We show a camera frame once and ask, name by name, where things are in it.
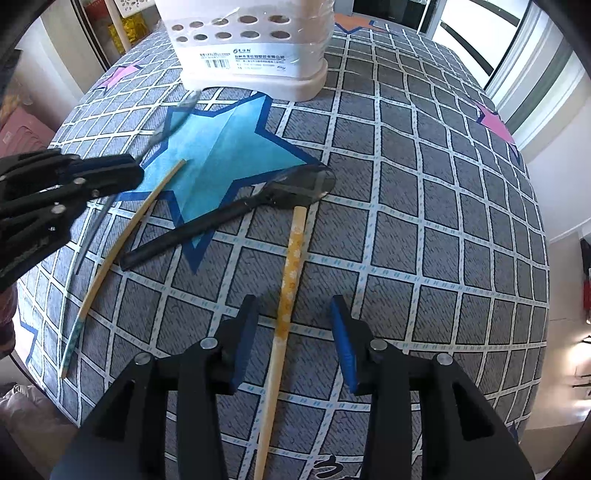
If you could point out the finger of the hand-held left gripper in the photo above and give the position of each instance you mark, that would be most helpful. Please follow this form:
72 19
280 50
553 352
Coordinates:
41 235
111 173

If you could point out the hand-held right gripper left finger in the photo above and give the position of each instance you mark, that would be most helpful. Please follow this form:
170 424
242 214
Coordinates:
244 332

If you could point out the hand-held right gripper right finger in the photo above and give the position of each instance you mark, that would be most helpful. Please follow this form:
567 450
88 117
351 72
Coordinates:
344 341

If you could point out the wooden chopstick yellow pattern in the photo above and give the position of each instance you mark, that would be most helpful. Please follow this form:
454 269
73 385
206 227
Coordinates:
291 277

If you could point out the wooden chopstick blue pattern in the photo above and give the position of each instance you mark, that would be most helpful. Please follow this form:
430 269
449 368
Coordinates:
115 249

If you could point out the black plastic spoon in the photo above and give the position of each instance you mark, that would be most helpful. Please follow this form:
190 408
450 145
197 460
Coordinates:
207 226

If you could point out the white plastic utensil holder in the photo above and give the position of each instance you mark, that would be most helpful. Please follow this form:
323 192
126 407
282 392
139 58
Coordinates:
258 50

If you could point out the pink folding stool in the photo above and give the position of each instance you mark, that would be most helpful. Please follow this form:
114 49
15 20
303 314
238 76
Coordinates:
25 131

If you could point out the grey checkered tablecloth with stars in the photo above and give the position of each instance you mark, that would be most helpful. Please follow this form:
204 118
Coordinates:
415 230

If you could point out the golden yellow bag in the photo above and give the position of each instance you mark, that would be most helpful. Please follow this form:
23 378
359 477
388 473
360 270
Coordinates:
121 28

